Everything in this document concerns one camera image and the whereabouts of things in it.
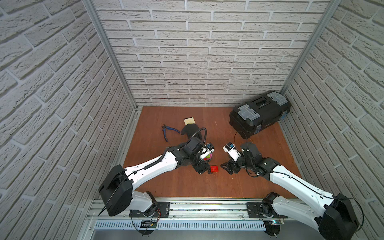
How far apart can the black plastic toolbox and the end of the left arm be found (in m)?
0.39

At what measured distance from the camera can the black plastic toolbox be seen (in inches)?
36.7

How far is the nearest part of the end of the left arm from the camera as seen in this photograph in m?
0.58
